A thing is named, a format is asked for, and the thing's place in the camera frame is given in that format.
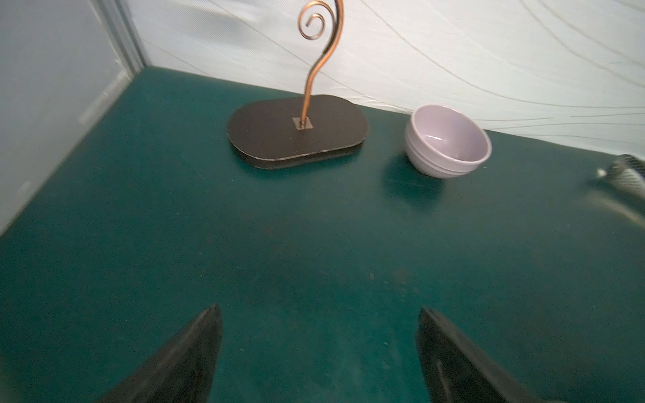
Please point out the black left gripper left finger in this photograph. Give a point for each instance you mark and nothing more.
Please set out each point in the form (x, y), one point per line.
(181, 370)

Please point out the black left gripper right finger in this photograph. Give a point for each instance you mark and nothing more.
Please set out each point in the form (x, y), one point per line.
(455, 369)

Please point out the lilac ceramic bowl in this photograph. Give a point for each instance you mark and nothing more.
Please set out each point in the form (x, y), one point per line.
(444, 143)

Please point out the copper spiral mug tree stand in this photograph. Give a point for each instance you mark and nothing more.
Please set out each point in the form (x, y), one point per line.
(288, 132)

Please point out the black tongs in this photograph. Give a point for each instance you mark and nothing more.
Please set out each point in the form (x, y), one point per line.
(626, 174)

